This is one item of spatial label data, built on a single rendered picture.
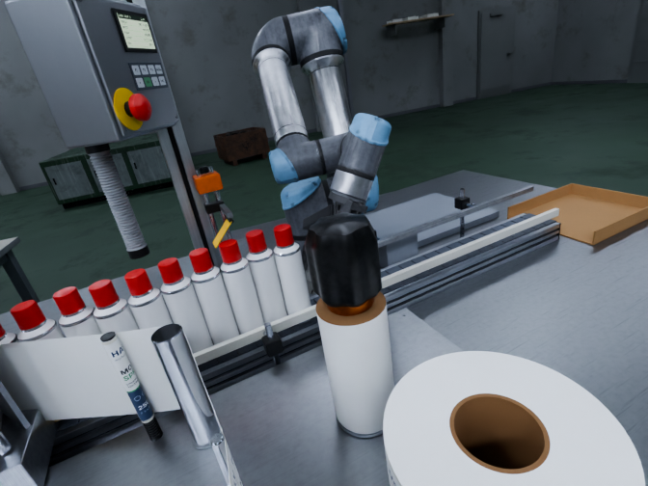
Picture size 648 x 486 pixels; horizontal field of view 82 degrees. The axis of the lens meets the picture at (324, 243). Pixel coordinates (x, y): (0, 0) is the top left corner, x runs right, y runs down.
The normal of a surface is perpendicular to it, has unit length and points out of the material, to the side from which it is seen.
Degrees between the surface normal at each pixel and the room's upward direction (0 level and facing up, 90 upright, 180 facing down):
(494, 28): 90
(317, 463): 0
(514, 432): 90
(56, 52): 90
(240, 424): 0
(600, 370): 0
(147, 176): 90
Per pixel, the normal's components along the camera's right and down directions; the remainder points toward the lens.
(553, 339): -0.15, -0.90
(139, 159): 0.26, 0.37
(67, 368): -0.04, 0.42
